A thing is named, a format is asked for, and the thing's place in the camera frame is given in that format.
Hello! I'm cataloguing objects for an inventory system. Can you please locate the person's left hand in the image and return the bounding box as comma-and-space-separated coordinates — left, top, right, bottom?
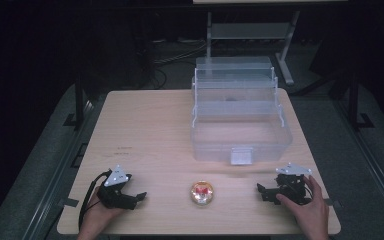
79, 185, 125, 235

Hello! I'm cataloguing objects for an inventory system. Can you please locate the black metal post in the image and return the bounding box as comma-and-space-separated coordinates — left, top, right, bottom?
347, 72, 375, 130
63, 75, 87, 130

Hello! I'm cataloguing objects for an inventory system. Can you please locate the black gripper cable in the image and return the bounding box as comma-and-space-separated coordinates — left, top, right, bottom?
78, 169, 114, 232

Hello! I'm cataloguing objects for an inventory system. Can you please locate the clear plastic tiered storage box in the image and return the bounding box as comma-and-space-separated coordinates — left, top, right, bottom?
190, 55, 294, 166

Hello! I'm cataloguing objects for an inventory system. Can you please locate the white metal stand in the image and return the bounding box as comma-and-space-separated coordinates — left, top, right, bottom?
205, 9, 302, 86

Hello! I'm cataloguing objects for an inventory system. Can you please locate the round gold-rimmed red toy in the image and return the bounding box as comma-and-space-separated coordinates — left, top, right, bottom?
189, 180, 215, 206

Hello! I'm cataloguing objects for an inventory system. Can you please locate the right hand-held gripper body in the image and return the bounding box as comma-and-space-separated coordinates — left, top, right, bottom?
274, 162, 314, 206

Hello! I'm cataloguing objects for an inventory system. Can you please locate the aluminium floor rail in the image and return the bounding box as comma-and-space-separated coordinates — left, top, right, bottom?
332, 98, 384, 222
22, 99, 109, 240

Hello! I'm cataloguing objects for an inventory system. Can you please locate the person's right hand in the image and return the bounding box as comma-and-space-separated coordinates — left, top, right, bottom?
275, 174, 330, 236

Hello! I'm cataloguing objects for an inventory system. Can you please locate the grey tape strip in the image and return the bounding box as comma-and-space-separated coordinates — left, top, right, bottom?
324, 198, 343, 208
57, 197, 80, 208

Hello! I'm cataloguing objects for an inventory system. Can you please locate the bundle of floor cables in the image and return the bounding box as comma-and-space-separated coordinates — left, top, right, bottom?
142, 38, 212, 88

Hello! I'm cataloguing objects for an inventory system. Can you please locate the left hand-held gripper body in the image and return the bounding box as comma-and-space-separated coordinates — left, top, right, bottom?
96, 164, 134, 211

